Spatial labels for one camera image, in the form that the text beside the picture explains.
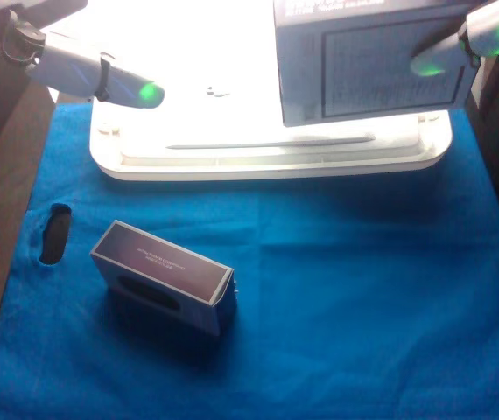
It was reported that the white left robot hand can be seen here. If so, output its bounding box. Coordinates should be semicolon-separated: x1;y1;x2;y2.
28;32;166;109

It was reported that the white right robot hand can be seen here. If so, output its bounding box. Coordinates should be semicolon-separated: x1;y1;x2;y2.
409;0;499;79

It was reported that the dark blue card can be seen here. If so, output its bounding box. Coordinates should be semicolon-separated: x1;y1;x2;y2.
272;0;481;129

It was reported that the pink and white box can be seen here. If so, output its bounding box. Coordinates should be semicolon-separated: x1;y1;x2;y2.
89;220;238;338

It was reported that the white plastic tray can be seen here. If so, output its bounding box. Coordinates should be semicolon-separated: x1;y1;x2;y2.
47;0;454;182

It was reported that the blue cloth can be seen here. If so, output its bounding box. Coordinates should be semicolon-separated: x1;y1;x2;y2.
0;102;499;420

